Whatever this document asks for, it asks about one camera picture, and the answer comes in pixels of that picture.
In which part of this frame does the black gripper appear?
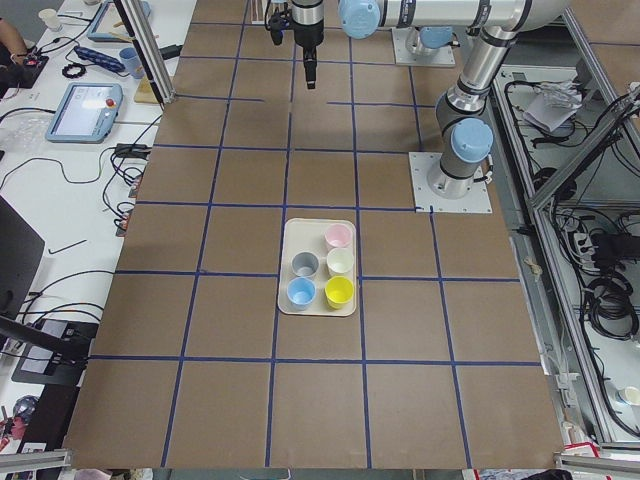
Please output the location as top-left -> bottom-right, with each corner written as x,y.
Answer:
291,0 -> 324,90

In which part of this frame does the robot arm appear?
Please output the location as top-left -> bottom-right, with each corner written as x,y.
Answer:
400,26 -> 453,56
338,1 -> 569,199

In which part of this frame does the blue cup on desk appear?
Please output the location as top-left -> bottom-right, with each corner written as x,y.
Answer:
119,47 -> 144,79

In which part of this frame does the pink cup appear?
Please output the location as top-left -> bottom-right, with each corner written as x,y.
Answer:
324,223 -> 353,251

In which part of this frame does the cream white cup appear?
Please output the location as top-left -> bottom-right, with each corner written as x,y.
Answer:
326,248 -> 355,277

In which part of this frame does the grey cup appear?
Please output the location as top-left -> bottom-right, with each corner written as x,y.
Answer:
291,251 -> 320,279

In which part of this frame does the blue cup on tray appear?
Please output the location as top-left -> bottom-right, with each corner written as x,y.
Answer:
286,277 -> 316,311

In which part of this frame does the yellow cup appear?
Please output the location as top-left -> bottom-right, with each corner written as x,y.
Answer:
324,276 -> 355,310

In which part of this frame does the white paper cup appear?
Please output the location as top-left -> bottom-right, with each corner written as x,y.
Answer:
38,8 -> 62,32

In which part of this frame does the black power adapter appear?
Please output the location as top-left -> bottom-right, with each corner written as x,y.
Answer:
160,44 -> 183,60

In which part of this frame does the wooden mug tree stand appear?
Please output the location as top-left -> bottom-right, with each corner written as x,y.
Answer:
124,39 -> 159,104

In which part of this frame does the blue teach pendant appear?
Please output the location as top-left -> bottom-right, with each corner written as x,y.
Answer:
45,82 -> 123,144
87,1 -> 131,42

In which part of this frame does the blue plaid cloth case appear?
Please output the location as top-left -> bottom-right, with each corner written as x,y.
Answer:
73,45 -> 125,73

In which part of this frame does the cream serving tray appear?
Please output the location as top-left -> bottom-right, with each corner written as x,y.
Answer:
277,218 -> 357,317

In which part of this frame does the person at desk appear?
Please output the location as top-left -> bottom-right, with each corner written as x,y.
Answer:
0,18 -> 28,96

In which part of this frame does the black allen key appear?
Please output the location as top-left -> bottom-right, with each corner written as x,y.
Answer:
47,239 -> 87,255

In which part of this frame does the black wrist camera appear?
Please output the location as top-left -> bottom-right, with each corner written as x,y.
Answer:
264,0 -> 290,46

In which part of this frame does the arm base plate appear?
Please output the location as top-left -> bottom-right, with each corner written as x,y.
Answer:
392,26 -> 455,68
409,152 -> 492,214

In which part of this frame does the aluminium frame post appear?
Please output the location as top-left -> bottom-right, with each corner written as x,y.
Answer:
114,0 -> 176,106

